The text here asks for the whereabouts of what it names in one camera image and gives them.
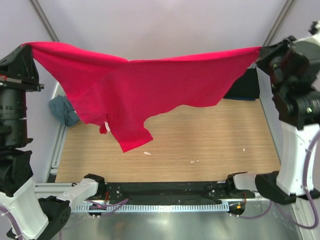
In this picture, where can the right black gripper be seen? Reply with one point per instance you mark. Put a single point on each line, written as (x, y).
(267, 53)

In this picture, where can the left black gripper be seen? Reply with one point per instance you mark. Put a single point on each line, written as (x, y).
(19, 69)

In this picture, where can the red t shirt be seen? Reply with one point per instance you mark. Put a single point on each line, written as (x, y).
(119, 95)

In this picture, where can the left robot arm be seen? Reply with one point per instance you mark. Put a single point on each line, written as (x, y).
(31, 218)

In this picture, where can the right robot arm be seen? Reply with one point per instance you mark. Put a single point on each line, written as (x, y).
(299, 115)

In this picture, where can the folded black t shirt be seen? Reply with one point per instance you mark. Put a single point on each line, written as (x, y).
(247, 86)

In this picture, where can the grey blue t shirt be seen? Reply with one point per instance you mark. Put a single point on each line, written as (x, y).
(63, 111)

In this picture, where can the folded navy t shirt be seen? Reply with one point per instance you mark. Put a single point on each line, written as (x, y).
(242, 99)

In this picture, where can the aluminium frame rail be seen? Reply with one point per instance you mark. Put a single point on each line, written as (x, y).
(52, 188)

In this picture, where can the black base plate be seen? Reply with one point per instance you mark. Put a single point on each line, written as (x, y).
(168, 193)

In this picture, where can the slotted cable duct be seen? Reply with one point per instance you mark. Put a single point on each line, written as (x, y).
(87, 208)

